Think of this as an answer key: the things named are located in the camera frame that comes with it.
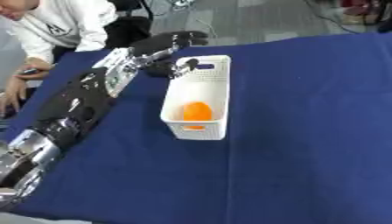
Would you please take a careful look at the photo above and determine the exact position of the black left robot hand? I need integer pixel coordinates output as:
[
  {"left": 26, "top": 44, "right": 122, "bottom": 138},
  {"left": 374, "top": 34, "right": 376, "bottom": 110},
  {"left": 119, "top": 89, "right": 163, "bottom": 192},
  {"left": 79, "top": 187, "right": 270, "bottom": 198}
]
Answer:
[{"left": 127, "top": 30, "right": 212, "bottom": 80}]

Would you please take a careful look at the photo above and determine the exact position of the orange toy fruit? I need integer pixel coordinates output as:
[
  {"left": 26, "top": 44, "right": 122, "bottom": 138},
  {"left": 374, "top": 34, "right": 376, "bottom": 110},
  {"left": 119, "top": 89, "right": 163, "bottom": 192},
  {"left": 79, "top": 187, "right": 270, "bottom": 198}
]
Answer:
[{"left": 182, "top": 101, "right": 214, "bottom": 123}]

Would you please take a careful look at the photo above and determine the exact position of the black phone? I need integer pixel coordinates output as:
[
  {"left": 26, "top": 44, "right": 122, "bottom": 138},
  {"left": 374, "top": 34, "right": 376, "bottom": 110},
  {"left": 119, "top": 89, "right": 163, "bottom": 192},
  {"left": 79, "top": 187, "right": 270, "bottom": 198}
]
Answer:
[{"left": 18, "top": 67, "right": 43, "bottom": 75}]

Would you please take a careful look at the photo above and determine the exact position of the white perforated plastic basket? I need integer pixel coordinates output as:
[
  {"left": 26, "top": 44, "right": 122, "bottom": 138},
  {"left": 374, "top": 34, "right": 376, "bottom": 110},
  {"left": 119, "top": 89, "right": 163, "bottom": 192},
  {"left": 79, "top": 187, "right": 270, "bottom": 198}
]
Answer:
[{"left": 159, "top": 54, "right": 233, "bottom": 141}]

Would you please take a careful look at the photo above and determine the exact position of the black chair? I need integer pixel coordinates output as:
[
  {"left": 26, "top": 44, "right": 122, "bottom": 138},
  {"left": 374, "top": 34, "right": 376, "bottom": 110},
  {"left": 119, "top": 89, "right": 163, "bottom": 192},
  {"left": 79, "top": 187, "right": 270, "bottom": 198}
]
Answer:
[{"left": 104, "top": 0, "right": 155, "bottom": 50}]

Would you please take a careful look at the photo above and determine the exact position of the person's hand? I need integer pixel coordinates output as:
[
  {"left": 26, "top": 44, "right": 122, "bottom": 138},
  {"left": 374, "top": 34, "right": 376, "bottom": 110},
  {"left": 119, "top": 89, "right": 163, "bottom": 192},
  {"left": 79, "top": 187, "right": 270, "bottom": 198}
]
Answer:
[{"left": 12, "top": 56, "right": 57, "bottom": 81}]

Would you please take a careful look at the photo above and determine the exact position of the person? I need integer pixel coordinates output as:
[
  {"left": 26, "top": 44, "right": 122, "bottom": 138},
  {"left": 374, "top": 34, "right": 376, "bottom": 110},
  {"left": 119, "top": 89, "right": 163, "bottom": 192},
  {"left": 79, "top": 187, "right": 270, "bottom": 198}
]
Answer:
[{"left": 0, "top": 0, "right": 120, "bottom": 117}]

